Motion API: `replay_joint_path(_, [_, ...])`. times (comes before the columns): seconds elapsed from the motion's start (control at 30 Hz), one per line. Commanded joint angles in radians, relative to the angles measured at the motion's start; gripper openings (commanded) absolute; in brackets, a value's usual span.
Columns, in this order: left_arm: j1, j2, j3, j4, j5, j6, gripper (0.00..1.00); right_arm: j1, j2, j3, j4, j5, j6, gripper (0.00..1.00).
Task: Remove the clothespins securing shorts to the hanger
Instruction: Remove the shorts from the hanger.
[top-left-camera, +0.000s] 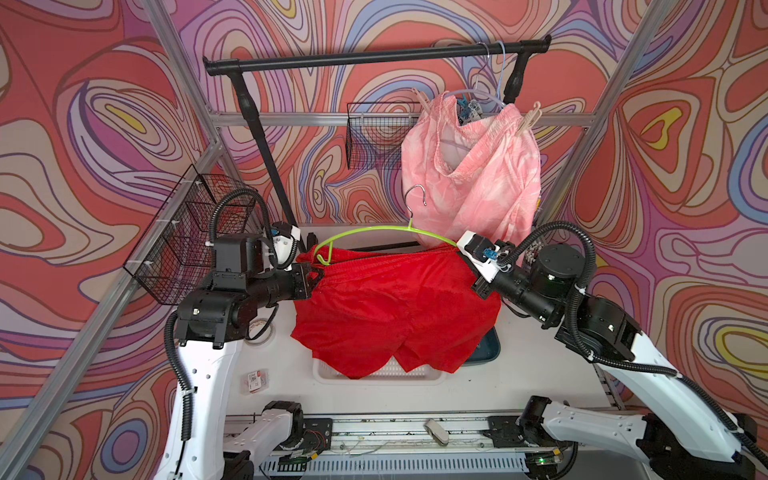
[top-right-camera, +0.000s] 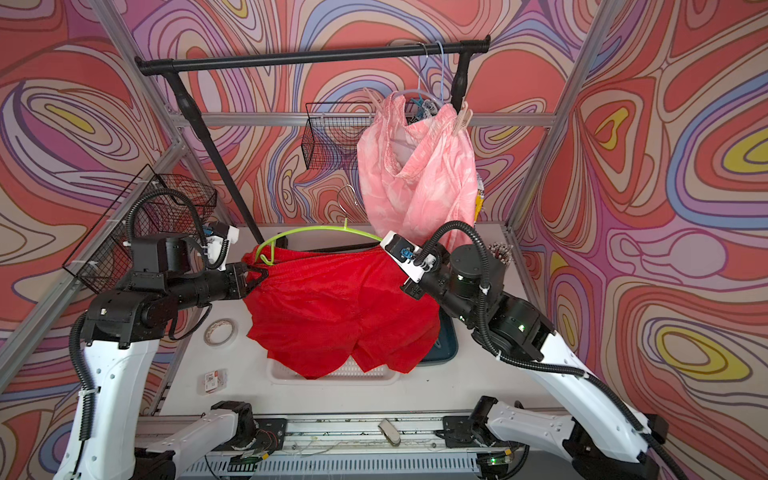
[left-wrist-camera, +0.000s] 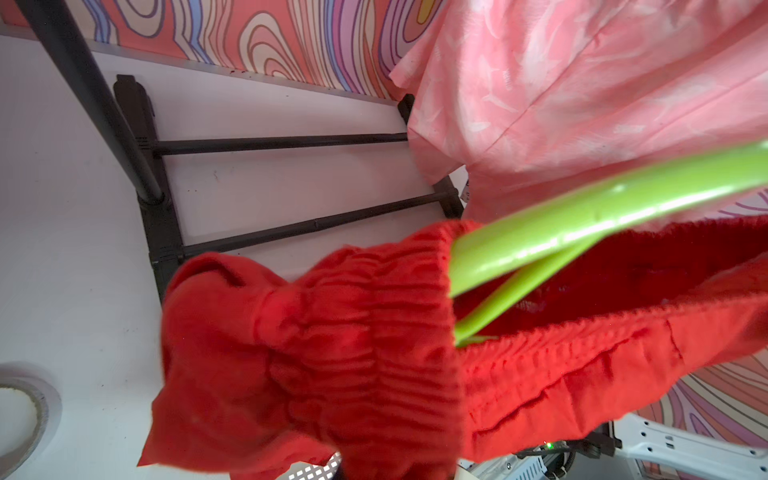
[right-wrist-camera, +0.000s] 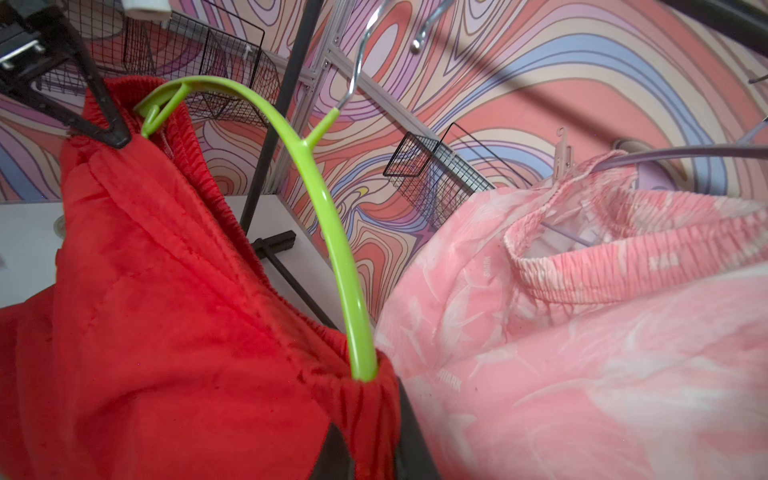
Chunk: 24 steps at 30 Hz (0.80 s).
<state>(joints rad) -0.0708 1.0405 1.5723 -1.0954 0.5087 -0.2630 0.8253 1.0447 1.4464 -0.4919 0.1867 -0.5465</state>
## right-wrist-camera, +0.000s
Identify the pink tie-dye shorts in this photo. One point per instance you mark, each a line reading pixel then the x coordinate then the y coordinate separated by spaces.
pixel 588 328

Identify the red shorts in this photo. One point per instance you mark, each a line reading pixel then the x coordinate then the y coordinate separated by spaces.
pixel 162 351

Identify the beige clothespin left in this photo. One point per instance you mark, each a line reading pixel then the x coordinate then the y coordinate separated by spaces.
pixel 563 157

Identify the black wire basket left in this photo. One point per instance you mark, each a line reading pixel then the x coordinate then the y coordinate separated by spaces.
pixel 204 38

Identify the black wire basket rear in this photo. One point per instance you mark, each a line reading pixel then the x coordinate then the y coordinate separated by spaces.
pixel 436 176

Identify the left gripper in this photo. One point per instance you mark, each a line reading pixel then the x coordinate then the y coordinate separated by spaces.
pixel 36 38

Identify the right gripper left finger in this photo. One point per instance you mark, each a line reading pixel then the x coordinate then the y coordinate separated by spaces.
pixel 334 461

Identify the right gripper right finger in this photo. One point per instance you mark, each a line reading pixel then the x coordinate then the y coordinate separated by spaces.
pixel 413 460

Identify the black wire basket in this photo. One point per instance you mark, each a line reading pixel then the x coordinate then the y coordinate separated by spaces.
pixel 436 176
pixel 204 38

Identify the roll of tape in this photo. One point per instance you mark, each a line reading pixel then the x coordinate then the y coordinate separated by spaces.
pixel 60 227

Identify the green hanger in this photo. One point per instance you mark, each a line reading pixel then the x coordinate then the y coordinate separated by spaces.
pixel 156 109

